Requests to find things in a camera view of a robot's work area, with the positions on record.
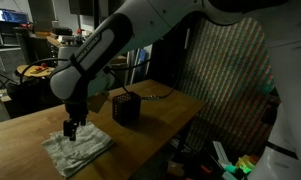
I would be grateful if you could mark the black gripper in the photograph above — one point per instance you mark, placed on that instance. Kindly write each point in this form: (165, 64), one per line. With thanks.
(77, 116)

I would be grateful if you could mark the grey cloth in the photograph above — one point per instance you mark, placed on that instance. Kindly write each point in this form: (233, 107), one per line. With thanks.
(68, 156)

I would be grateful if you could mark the black perforated box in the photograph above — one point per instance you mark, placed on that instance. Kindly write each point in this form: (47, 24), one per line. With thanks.
(126, 108)

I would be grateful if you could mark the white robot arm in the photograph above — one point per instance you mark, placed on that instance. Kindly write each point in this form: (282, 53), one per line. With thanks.
(138, 23)

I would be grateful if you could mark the round wooden stool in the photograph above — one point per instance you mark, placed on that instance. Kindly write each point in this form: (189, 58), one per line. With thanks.
(34, 71)

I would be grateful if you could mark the black vertical pole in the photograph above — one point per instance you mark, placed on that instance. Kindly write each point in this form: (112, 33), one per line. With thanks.
(96, 14)

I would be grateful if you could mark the lit computer monitor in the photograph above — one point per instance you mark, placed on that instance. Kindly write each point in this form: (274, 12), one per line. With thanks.
(13, 16)

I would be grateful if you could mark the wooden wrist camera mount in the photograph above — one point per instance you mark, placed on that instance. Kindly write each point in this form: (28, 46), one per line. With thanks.
(96, 102)

